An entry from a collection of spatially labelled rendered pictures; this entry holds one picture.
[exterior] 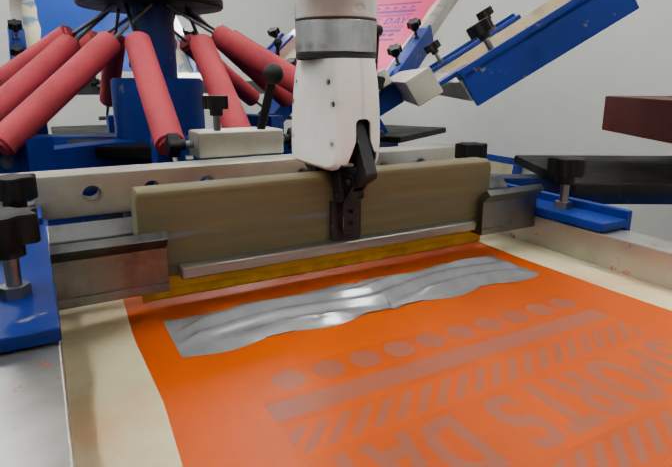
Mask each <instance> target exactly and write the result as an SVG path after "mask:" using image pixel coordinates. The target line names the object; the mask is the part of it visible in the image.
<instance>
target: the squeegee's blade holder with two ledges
mask: <svg viewBox="0 0 672 467"><path fill-rule="evenodd" d="M473 230H475V221H473V220H470V219H463V220H457V221H451V222H444V223H438V224H431V225H425V226H418V227H412V228H406V229H399V230H393V231H386V232H380V233H374V234H367V235H361V236H360V237H359V238H356V239H349V240H343V241H337V242H334V241H332V240H329V241H322V242H316V243H310V244H303V245H297V246H290V247H284V248H277V249H271V250H265V251H258V252H252V253H245V254H239V255H233V256H226V257H220V258H213V259H207V260H201V261H194V262H188V263H181V264H179V275H180V277H181V278H182V279H191V278H197V277H202V276H208V275H214V274H220V273H226V272H232V271H238V270H244V269H249V268H255V267H261V266H267V265H273V264H279V263H285V262H291V261H296V260H302V259H308V258H314V257H320V256H326V255H332V254H338V253H344V252H349V251H355V250H361V249H367V248H373V247H379V246H385V245H391V244H396V243H402V242H408V241H414V240H420V239H426V238H432V237H438V236H443V235H449V234H455V233H461V232H467V231H473Z"/></svg>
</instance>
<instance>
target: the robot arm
mask: <svg viewBox="0 0 672 467"><path fill-rule="evenodd" d="M376 41H377V0H295V53H296V60H297V65H296V71H295V79H294V89H293V105H292V154H293V156H294V157H295V158H296V159H297V160H299V161H301V162H303V163H305V165H306V167H307V171H320V170H330V171H332V173H333V191H334V199H335V200H333V201H330V239H331V240H332V241H334V242H337V241H343V240H349V239H356V238H359V237H360V235H361V199H363V198H364V190H365V188H366V187H367V185H368V184H369V183H371V182H372V181H374V180H375V179H376V178H377V170H376V166H375V163H376V162H377V160H378V155H379V145H380V110H379V91H378V79H377V70H376V63H375V60H376ZM348 163H351V164H354V166H351V167H341V165H347V164H348ZM343 174H353V175H352V176H348V178H347V179H346V181H345V183H344V182H343Z"/></svg>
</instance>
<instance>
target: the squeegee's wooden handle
mask: <svg viewBox="0 0 672 467"><path fill-rule="evenodd" d="M376 170H377V178H376V179H375V180H374V181H372V182H371V183H369V184H368V185H367V187H366V188H365V190H364V198H363V199H361V235H367V234H374V233H380V232H386V231H393V230H399V229H406V228H412V227H418V226H425V225H431V224H438V223H444V222H451V221H457V220H463V219H470V220H473V221H475V226H477V221H478V206H479V198H480V197H481V196H482V195H483V194H484V193H485V192H486V191H487V190H489V185H490V171H491V166H490V162H489V160H488V159H485V158H479V157H468V158H457V159H445V160H434V161H423V162H411V163H400V164H388V165H377V166H376ZM333 200H335V199H334V191H333V173H332V171H330V170H320V171H308V172H297V173H285V174H274V175H263V176H251V177H240V178H228V179H217V180H206V181H194V182H183V183H171V184H160V185H148V186H137V187H132V189H131V191H130V202H131V213H132V224H133V234H134V235H140V234H148V233H156V232H163V231H166V232H167V236H168V242H167V258H168V271H169V276H175V275H179V264H181V263H188V262H194V261H201V260H207V259H213V258H220V257H226V256H233V255H239V254H245V253H252V252H258V251H265V250H271V249H277V248H284V247H290V246H297V245H303V244H310V243H316V242H322V241H329V240H331V239H330V201H333ZM361 235H360V236H361Z"/></svg>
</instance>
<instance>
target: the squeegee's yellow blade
mask: <svg viewBox="0 0 672 467"><path fill-rule="evenodd" d="M469 235H475V233H472V232H470V231H467V232H461V233H455V234H449V235H443V236H438V237H432V238H426V239H420V240H414V241H408V242H402V243H396V244H391V245H385V246H379V247H373V248H367V249H361V250H355V251H349V252H344V253H338V254H332V255H326V256H320V257H314V258H308V259H302V260H296V261H291V262H285V263H279V264H273V265H267V266H261V267H255V268H249V269H244V270H238V271H232V272H226V273H220V274H214V275H208V276H202V277H197V278H191V279H182V278H181V277H180V275H175V276H169V283H170V288H172V287H178V286H183V285H189V284H195V283H201V282H206V281H212V280H218V279H223V278H229V277H235V276H241V275H246V274H252V273H258V272H263V271H269V270H275V269H281V268H286V267H292V266H298V265H303V264H309V263H315V262H321V261H326V260H332V259H338V258H343V257H349V256H355V255H361V254H366V253H372V252H378V251H383V250H389V249H395V248H401V247H406V246H412V245H418V244H423V243H429V242H435V241H441V240H446V239H452V238H458V237H463V236H469Z"/></svg>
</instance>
